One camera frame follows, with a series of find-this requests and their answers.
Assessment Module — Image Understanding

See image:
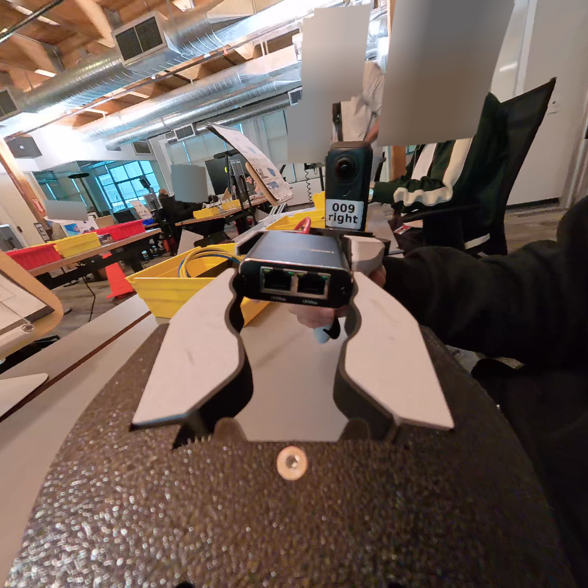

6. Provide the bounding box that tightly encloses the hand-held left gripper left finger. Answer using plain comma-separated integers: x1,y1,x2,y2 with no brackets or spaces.
131,268,254,436

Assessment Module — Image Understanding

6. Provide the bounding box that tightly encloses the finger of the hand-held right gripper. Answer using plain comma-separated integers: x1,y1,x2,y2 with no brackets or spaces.
347,235,386,273
178,229,259,256

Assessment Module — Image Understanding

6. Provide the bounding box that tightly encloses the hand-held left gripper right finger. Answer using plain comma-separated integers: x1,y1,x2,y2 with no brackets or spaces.
333,271,455,441

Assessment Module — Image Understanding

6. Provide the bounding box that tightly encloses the yellow network cable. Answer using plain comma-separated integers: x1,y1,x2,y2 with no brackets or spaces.
181,246,240,277

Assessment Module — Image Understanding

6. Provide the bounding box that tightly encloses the black network adapter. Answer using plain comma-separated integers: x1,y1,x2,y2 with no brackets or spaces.
233,230,355,309

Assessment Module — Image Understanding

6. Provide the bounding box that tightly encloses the blue network cable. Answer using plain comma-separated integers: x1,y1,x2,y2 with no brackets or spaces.
177,243,243,279

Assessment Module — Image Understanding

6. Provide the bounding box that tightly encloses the person's right forearm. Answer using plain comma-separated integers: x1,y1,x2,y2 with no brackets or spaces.
383,195,588,368

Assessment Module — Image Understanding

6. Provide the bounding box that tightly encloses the grey desk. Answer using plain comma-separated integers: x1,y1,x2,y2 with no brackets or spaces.
0,202,506,520

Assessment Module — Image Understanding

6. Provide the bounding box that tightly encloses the person's right hand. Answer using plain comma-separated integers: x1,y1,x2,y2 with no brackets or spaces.
294,267,387,332

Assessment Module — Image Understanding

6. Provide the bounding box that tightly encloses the wooden document stand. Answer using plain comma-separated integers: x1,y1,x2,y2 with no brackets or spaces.
207,122,295,208
0,250,64,420

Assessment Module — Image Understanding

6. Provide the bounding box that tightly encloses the black monitor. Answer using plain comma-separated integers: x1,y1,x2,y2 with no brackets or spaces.
204,156,249,196

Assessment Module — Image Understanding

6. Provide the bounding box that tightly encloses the orange traffic cone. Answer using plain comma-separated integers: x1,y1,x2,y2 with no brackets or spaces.
107,262,135,300

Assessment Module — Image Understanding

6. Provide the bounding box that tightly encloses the red plastic bin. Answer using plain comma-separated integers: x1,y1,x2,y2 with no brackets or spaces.
5,243,63,272
96,220,147,242

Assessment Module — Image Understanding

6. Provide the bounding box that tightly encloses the black office chair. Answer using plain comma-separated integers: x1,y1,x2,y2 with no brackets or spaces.
459,78,557,257

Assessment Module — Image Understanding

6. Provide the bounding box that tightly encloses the printed instruction sheet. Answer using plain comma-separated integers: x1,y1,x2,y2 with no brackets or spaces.
0,275,57,332

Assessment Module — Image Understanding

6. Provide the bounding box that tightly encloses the ceiling air vent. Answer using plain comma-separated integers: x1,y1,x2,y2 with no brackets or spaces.
112,11,169,65

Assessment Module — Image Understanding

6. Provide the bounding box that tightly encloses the black wall speaker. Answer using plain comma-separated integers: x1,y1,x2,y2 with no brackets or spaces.
6,135,42,160

